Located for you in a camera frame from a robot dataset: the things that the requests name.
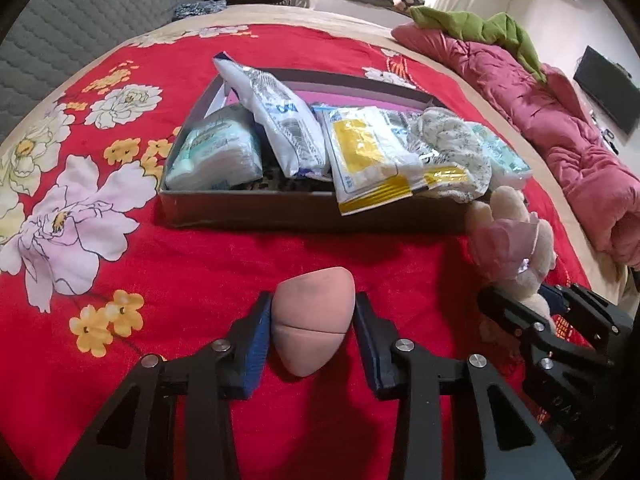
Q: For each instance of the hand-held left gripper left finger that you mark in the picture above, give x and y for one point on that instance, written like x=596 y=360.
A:
x=257 y=355

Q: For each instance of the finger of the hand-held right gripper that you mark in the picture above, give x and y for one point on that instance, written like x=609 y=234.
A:
x=505 y=310
x=555 y=297

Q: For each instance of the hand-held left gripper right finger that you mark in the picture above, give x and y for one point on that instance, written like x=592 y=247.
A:
x=370 y=345

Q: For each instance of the pink makeup sponge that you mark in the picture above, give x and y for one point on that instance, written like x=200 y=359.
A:
x=310 y=320

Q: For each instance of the beige plush bunny pink dress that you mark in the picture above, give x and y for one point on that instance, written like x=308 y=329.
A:
x=505 y=240

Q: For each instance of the dark shallow cardboard box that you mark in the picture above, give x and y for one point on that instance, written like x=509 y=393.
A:
x=250 y=210

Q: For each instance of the teal white tissue pack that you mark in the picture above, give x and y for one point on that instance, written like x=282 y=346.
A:
x=505 y=160

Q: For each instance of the leopard print scrunchie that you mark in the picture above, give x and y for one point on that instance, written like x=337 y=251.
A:
x=280 y=185

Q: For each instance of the white floral cloth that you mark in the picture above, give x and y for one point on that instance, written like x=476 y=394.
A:
x=450 y=145

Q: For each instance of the yellow white packet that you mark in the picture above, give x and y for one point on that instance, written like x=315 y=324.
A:
x=360 y=160

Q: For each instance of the green tissue pack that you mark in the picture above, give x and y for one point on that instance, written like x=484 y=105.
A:
x=215 y=155

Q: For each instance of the purple white snack packet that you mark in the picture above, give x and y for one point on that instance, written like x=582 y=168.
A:
x=285 y=120

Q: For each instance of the pink quilt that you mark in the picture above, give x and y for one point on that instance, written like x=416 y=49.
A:
x=575 y=160

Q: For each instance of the black television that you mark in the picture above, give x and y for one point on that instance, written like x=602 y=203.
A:
x=610 y=90

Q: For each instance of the pink book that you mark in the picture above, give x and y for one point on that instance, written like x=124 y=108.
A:
x=350 y=97

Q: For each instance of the green garment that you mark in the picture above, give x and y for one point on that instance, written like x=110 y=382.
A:
x=500 y=30

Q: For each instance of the beige bed sheet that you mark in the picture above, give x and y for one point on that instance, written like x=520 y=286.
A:
x=325 y=15

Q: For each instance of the blue patterned cloth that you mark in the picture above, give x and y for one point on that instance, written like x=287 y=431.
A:
x=200 y=10

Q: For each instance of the grey quilted headboard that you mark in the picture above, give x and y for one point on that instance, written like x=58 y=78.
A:
x=75 y=20

